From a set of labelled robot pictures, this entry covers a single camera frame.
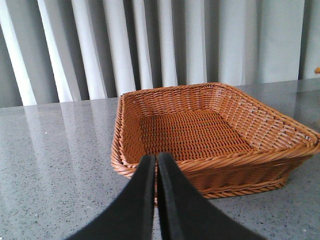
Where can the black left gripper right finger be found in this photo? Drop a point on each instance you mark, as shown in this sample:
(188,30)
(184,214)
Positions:
(185,214)

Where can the grey pleated curtain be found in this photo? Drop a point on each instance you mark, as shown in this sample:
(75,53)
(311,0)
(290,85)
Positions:
(71,50)

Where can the yellow orange-rimmed basket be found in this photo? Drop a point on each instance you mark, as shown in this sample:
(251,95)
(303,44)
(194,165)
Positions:
(317,70)

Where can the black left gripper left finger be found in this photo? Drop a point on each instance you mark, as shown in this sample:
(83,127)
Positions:
(130,216)

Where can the brown wicker basket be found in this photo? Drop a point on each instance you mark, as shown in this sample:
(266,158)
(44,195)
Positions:
(226,142)

